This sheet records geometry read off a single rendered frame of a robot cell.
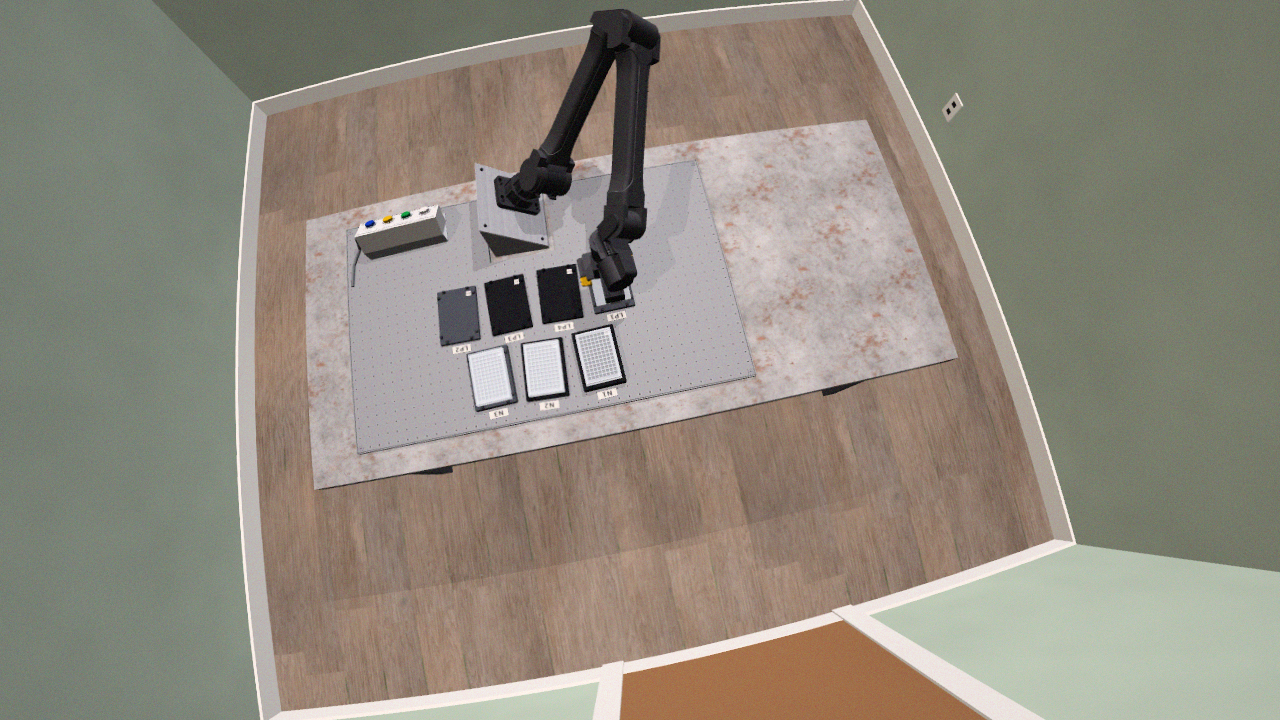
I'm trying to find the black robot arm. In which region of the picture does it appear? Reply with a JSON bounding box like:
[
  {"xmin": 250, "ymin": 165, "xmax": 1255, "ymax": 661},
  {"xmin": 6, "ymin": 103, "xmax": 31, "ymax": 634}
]
[{"xmin": 494, "ymin": 9, "xmax": 660, "ymax": 304}]

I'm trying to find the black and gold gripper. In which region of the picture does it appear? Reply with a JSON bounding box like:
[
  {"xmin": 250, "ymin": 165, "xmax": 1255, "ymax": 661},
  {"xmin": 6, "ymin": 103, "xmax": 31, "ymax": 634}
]
[{"xmin": 577, "ymin": 252, "xmax": 595, "ymax": 287}]

